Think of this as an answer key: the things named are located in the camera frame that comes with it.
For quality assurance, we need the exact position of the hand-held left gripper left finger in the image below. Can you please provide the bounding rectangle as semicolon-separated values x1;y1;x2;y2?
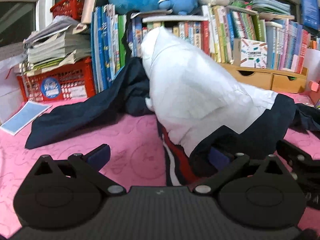
32;144;127;197

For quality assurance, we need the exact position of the stack of pale blue booklets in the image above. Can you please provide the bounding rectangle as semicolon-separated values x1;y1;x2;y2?
250;0;292;15

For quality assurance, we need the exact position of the blue carton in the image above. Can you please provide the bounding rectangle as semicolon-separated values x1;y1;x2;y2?
299;0;320;32

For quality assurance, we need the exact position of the wooden drawer organizer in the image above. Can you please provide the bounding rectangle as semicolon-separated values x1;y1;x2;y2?
220;62;308;94

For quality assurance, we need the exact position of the row of tall blue picture books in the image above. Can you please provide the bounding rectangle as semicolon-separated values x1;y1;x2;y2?
90;4;128;93

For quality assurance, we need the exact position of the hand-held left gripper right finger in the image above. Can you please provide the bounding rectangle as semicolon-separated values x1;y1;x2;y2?
193;146;290;197

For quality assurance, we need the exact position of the white patterned box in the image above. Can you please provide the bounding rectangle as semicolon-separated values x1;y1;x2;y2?
240;39;268;68

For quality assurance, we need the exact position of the large red plastic crate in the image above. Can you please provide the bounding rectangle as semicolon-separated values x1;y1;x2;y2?
16;56;97;103

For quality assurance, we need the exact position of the white paper bag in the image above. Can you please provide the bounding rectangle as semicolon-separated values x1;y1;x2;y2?
0;55;25;125

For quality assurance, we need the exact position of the tan cardboard piece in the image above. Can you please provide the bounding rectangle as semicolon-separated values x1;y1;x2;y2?
232;39;242;62

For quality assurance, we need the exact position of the white paper sheet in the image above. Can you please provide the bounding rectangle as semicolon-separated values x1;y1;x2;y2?
305;48;320;85

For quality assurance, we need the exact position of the beige leaning folder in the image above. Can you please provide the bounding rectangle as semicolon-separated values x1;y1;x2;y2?
80;0;102;24

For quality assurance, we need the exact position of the row of green yellow books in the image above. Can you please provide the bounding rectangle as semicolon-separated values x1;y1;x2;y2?
201;4;267;64

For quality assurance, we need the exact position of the small red basket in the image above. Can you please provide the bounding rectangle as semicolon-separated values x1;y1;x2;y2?
50;0;87;22

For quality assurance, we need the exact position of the black strap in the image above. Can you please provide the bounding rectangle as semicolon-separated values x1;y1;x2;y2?
122;12;134;58

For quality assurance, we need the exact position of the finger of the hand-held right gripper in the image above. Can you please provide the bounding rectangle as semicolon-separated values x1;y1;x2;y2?
276;140;313;178

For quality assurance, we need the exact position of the navy and white jacket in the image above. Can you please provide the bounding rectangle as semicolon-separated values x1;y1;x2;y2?
25;26;320;188

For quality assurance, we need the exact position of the stack of papers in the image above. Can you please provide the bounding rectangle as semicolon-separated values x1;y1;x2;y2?
24;15;92;74

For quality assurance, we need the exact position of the blue notebook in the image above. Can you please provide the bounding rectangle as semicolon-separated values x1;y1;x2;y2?
0;101;52;135

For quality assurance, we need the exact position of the pink printed mat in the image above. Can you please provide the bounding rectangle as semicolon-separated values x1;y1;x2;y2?
0;90;320;233

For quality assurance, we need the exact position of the row of pastel slanted books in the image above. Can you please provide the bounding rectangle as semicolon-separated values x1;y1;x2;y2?
265;19;312;74

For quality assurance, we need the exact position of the green pink toy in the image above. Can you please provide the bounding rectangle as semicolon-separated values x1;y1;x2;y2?
230;0;253;9

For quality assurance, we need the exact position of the small blue plush toy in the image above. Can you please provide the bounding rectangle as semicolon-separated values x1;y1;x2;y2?
159;0;205;15

